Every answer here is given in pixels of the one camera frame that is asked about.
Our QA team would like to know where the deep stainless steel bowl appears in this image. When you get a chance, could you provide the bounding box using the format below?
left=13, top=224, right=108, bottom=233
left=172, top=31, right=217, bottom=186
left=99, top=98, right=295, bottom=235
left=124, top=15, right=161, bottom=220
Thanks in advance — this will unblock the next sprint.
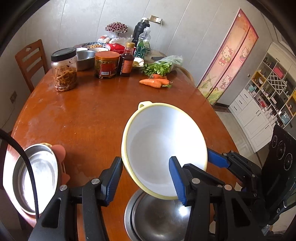
left=125, top=189, right=191, bottom=240

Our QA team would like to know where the clear plastic water bottle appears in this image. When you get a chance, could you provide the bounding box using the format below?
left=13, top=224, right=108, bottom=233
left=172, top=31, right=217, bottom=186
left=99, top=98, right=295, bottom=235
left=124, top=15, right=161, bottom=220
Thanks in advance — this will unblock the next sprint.
left=134, top=27, right=151, bottom=59

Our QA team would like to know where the black camera cable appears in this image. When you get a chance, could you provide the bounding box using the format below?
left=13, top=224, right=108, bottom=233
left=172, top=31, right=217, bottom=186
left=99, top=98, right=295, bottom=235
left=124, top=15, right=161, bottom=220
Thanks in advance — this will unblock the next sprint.
left=0, top=128, right=40, bottom=220

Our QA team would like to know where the rear orange carrot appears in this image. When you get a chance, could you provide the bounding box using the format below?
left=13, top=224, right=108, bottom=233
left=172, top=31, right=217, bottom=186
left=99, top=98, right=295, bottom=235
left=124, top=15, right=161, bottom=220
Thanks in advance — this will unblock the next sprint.
left=151, top=74, right=167, bottom=79

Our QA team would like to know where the middle orange carrot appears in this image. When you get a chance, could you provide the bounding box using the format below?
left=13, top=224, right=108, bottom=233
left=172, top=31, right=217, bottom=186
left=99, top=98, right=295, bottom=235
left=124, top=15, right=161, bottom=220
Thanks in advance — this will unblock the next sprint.
left=157, top=78, right=172, bottom=88

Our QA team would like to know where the white display cabinet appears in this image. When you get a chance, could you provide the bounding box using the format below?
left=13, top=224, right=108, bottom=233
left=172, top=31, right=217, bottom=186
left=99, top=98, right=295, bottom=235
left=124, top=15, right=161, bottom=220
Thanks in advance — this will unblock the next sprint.
left=229, top=43, right=295, bottom=152

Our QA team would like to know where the red tissue packet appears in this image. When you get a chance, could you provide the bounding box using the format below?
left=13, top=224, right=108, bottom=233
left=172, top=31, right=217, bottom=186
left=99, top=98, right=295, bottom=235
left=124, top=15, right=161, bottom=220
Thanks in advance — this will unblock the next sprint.
left=105, top=38, right=128, bottom=54

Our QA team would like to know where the low wall outlet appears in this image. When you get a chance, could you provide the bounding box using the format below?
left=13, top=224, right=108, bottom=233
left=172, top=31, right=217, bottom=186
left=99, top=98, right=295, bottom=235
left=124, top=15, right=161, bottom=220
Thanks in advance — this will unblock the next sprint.
left=10, top=91, right=17, bottom=103

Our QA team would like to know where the orange-lid pickle jar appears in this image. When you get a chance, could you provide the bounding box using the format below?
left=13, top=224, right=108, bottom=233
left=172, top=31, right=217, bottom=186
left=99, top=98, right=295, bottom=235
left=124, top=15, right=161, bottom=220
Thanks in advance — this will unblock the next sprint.
left=94, top=51, right=120, bottom=79

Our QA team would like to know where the hello kitty sliding door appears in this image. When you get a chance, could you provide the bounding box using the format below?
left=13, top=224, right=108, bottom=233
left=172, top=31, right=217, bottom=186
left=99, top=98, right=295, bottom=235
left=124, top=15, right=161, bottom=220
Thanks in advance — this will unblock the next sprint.
left=197, top=9, right=258, bottom=105

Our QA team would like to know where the front orange carrot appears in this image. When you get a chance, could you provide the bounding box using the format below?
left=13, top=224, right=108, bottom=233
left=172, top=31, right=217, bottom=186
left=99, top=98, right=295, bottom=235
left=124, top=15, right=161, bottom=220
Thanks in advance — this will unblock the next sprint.
left=139, top=79, right=162, bottom=89

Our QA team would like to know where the orange carrot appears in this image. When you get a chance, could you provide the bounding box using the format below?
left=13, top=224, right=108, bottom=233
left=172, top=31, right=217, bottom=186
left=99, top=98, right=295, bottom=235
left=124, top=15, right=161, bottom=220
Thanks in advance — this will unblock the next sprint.
left=157, top=78, right=172, bottom=88
left=151, top=74, right=167, bottom=79
left=139, top=79, right=162, bottom=89

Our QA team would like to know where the bag of green vegetables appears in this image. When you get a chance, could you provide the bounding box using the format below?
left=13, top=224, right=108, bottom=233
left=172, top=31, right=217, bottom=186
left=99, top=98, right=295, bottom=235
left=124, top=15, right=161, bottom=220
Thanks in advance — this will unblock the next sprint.
left=142, top=55, right=184, bottom=77

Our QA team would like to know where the dried flower bouquet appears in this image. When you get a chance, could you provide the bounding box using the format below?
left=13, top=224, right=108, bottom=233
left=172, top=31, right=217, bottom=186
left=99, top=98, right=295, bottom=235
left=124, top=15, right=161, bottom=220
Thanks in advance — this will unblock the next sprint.
left=105, top=22, right=128, bottom=38

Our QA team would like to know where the black thermos flask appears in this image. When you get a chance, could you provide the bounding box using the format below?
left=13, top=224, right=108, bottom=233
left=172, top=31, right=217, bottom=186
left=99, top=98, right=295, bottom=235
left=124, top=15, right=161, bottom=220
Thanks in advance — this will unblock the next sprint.
left=132, top=18, right=150, bottom=46

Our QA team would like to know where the black-lid jar of snacks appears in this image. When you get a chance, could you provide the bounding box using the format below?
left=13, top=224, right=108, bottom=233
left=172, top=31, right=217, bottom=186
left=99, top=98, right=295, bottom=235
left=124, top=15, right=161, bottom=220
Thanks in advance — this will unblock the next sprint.
left=51, top=47, right=78, bottom=92

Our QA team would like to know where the shallow stainless steel plate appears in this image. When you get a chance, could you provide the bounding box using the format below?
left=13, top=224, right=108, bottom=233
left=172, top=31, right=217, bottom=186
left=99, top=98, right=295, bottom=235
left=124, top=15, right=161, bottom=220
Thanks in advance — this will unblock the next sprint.
left=13, top=144, right=61, bottom=215

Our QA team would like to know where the wall power socket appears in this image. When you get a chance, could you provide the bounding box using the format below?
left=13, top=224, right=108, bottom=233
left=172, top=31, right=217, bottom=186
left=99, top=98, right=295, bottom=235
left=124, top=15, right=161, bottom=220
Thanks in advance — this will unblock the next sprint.
left=149, top=15, right=162, bottom=24

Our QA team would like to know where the brown slatted wooden chair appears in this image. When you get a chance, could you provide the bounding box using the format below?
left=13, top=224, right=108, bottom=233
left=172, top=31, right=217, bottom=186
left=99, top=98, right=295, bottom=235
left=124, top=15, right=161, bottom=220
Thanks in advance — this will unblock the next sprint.
left=15, top=39, right=49, bottom=92

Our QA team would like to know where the yellow and white bowl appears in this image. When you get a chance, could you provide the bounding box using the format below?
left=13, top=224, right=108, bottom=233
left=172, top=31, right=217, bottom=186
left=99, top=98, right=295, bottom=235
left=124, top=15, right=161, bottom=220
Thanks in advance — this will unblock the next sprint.
left=121, top=101, right=208, bottom=200

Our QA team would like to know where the plate of sliced food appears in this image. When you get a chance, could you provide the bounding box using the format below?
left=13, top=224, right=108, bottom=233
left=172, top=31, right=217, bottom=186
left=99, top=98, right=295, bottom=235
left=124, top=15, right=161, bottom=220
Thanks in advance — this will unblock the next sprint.
left=132, top=57, right=144, bottom=68

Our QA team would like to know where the steel bowl behind jars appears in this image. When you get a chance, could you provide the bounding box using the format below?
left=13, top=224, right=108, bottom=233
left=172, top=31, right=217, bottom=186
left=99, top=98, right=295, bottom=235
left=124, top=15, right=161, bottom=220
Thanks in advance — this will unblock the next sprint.
left=77, top=50, right=95, bottom=71

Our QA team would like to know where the dark sauce bottle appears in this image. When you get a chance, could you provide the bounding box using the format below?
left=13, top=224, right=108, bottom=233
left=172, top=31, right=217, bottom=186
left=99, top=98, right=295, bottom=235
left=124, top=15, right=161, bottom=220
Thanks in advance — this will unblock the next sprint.
left=117, top=42, right=135, bottom=76

